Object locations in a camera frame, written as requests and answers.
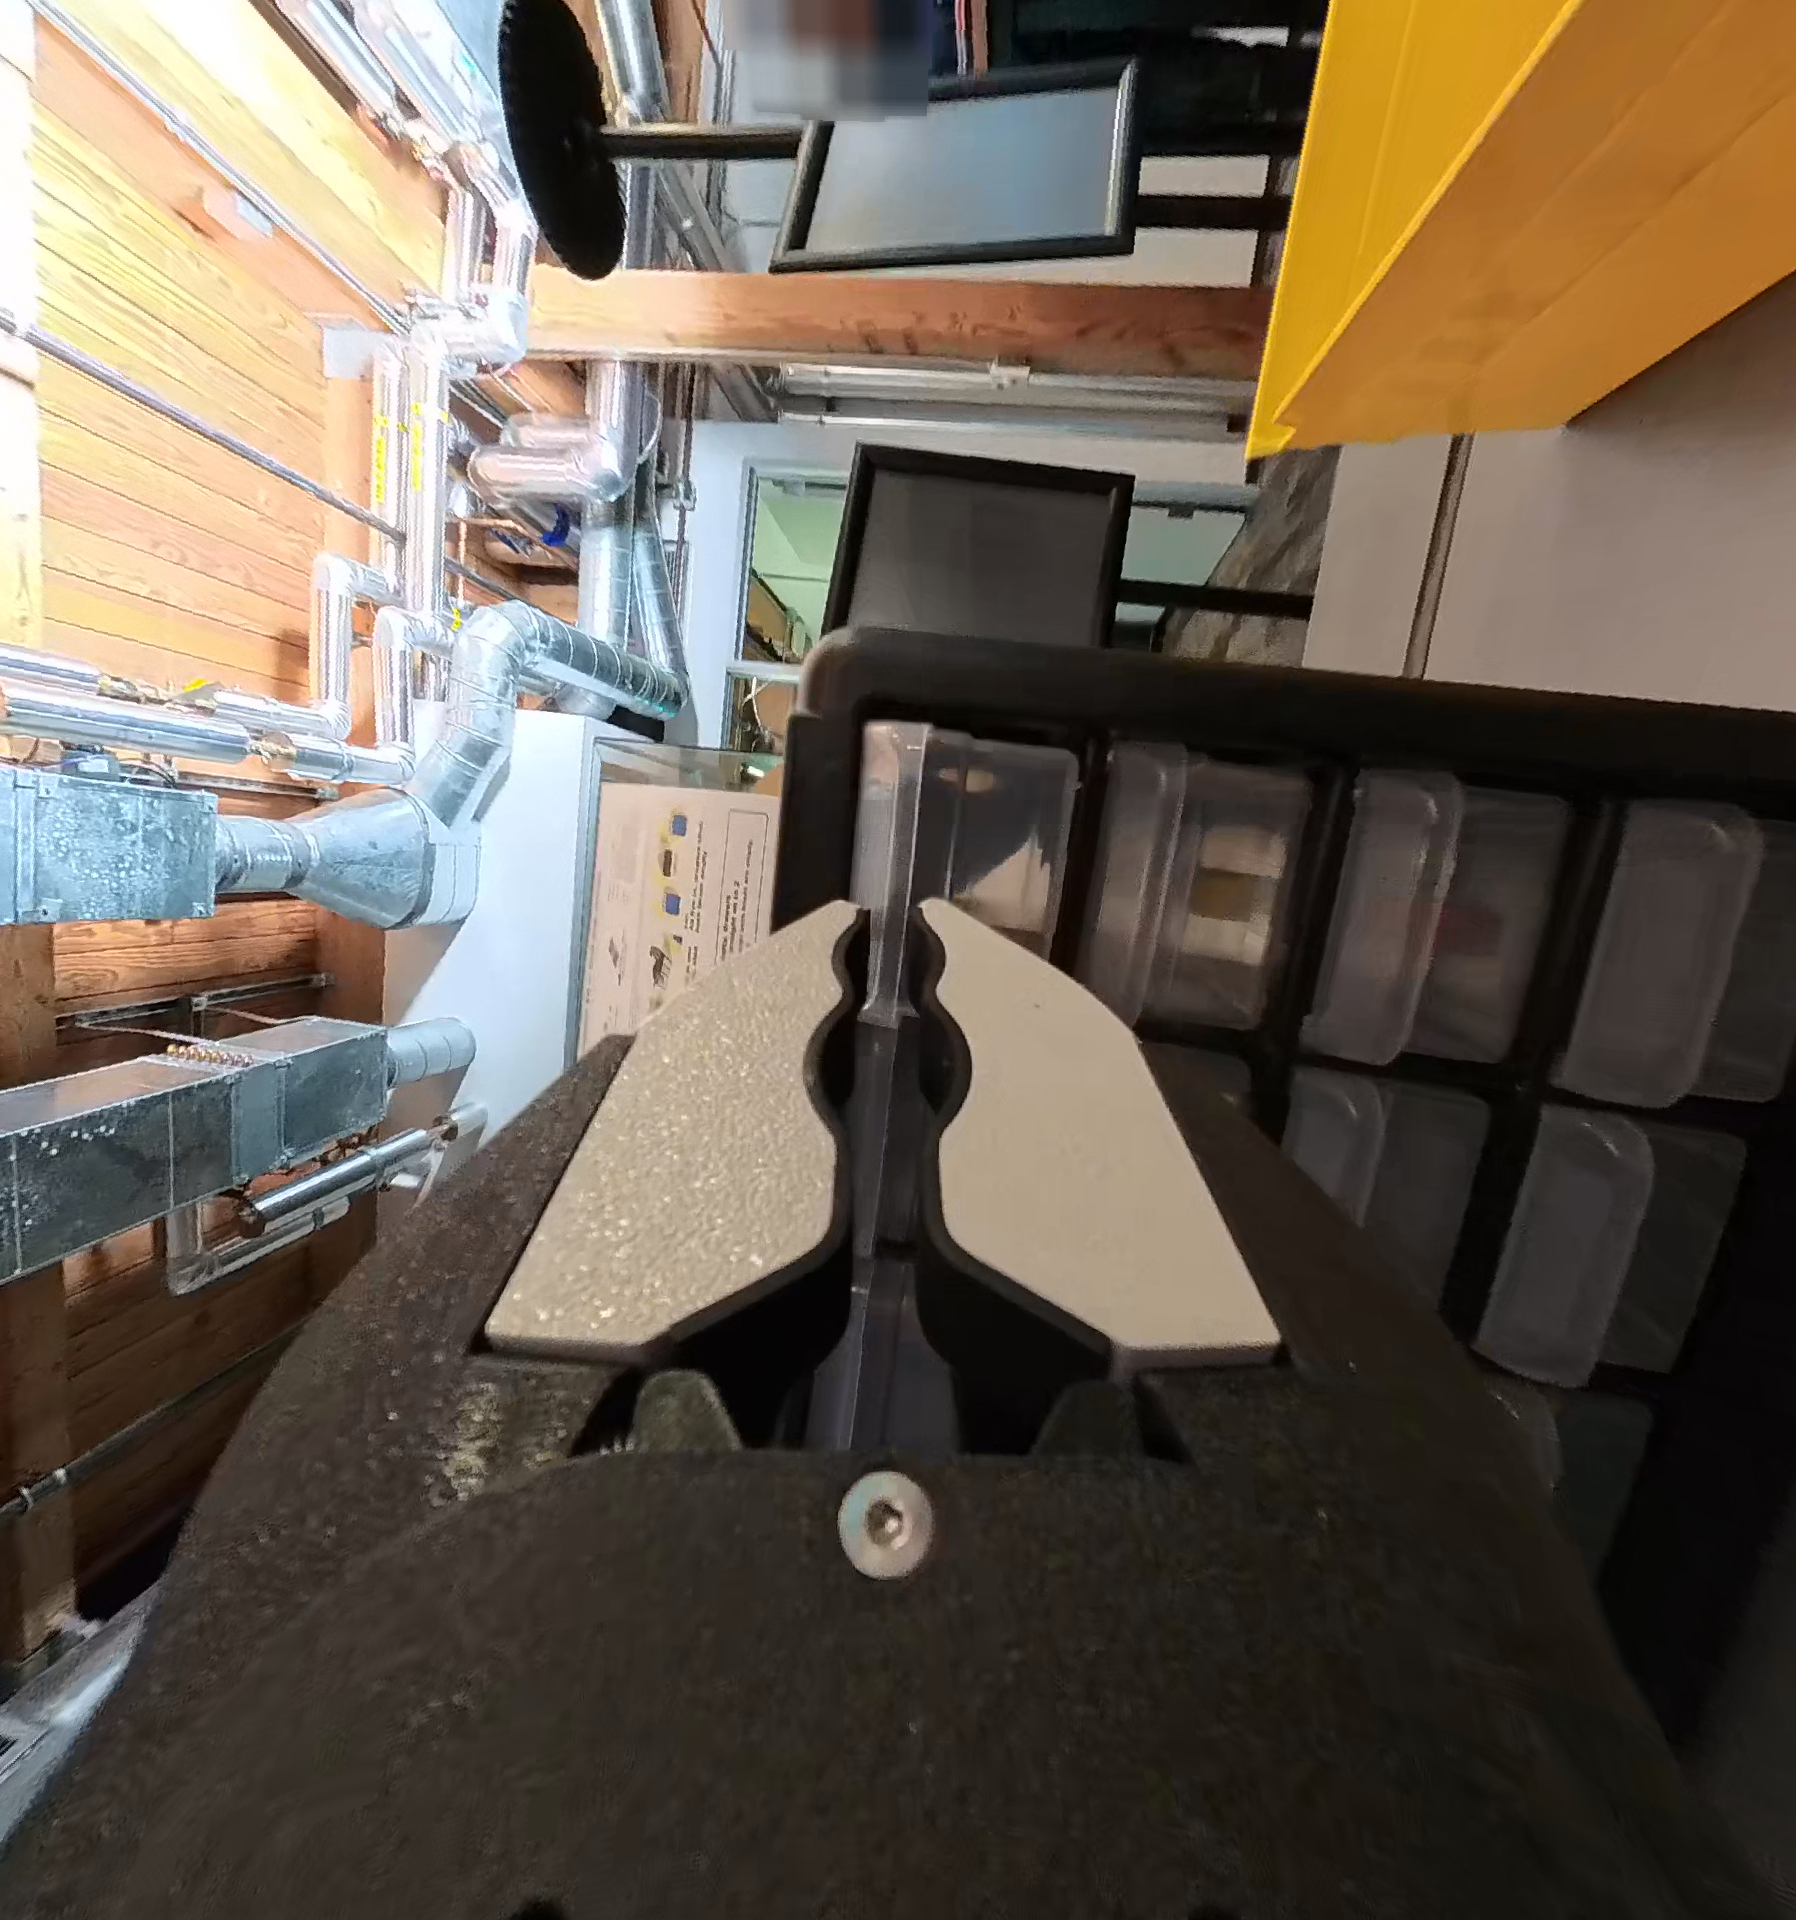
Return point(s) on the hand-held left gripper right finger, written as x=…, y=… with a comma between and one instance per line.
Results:
x=1103, y=1201

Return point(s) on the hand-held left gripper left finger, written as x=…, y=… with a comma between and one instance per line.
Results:
x=674, y=1201

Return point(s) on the clear plastic drawer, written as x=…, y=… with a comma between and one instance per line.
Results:
x=943, y=826

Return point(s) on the black drawer cabinet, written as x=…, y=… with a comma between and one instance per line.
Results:
x=1290, y=705

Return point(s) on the yellow plastic bin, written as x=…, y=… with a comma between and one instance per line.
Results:
x=1527, y=212

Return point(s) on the printed instruction sheet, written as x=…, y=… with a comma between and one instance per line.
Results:
x=674, y=900

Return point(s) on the dark panel on stand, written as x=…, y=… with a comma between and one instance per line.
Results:
x=974, y=558
x=974, y=165

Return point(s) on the silver pipe bundle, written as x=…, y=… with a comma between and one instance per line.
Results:
x=480, y=541

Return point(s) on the wooden ceiling beam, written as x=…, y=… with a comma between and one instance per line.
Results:
x=899, y=325

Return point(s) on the black round ribbed disc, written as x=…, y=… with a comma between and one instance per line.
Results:
x=562, y=136

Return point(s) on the metal air duct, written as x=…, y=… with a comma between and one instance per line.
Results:
x=149, y=841
x=149, y=1142

